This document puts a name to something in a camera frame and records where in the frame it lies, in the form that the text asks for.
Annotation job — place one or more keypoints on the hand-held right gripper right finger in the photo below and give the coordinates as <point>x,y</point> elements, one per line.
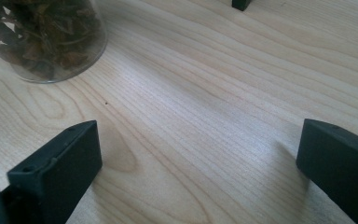
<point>341,168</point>

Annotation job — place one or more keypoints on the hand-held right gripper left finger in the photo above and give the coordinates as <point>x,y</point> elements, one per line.
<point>59,174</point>

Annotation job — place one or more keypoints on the glass jar with wooden lid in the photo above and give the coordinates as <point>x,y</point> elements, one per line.
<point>43,37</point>

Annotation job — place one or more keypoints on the black metal rack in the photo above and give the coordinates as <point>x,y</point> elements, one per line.
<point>241,4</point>

